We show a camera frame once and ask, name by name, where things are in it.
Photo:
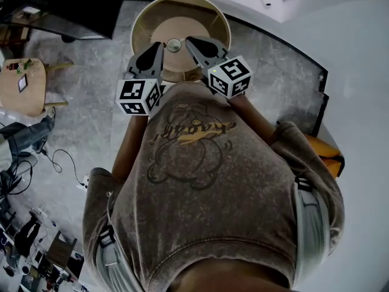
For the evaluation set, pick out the dark wooden chair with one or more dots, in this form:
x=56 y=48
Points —
x=60 y=248

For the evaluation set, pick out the white cup with blue band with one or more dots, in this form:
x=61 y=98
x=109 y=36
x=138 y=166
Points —
x=177 y=49

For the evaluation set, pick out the small black framed tablet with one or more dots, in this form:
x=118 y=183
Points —
x=22 y=84

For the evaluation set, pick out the person's right forearm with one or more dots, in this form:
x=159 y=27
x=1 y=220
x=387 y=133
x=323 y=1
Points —
x=252 y=120

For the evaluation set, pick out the orange armchair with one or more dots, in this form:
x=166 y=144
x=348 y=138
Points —
x=328 y=160

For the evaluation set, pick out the black low cabinet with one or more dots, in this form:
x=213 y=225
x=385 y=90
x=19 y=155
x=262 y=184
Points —
x=85 y=14

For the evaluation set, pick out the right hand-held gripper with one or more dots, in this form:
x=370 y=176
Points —
x=231 y=78

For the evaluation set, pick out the person's left forearm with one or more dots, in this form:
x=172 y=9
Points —
x=130 y=144

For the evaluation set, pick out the light wooden kidney-shaped table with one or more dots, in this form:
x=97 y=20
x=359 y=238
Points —
x=30 y=96

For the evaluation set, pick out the brown printed T-shirt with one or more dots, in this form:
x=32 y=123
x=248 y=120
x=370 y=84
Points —
x=206 y=208

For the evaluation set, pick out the white power strip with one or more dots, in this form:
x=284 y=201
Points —
x=85 y=182

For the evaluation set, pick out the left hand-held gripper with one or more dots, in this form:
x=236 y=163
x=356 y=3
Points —
x=133 y=93

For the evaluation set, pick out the round beige side table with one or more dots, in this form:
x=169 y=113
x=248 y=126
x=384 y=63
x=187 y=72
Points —
x=182 y=26

